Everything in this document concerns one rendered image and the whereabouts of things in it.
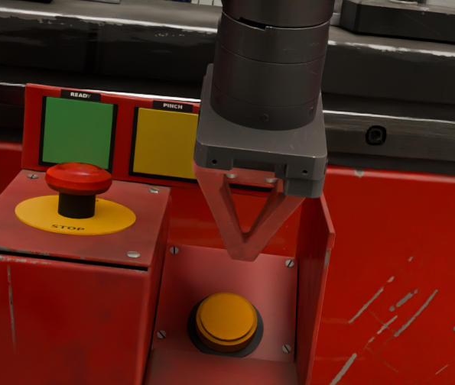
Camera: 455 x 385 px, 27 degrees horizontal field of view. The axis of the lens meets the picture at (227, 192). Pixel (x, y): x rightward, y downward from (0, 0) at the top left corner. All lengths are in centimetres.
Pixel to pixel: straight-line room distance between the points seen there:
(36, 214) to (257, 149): 16
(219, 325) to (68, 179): 13
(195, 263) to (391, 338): 32
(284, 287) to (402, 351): 30
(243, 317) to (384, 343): 32
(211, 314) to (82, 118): 16
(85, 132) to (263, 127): 20
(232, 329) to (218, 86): 17
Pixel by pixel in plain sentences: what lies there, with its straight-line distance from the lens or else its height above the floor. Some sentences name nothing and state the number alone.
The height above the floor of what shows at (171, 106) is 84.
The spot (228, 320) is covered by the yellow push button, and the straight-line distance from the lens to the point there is 60.
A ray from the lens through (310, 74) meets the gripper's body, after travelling 49.
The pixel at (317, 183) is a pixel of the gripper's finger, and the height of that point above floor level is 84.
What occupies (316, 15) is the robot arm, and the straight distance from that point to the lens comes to 47.
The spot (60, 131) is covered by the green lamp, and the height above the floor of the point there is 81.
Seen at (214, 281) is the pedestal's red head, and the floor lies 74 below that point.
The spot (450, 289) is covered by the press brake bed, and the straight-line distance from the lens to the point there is 90.
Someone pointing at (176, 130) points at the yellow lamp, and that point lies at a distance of 65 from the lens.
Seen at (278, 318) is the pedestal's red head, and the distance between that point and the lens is 61.
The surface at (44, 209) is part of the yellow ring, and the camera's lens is 59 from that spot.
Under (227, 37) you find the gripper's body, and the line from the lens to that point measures 48.
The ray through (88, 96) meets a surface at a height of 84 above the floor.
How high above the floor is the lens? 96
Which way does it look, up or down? 16 degrees down
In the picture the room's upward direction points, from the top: 7 degrees clockwise
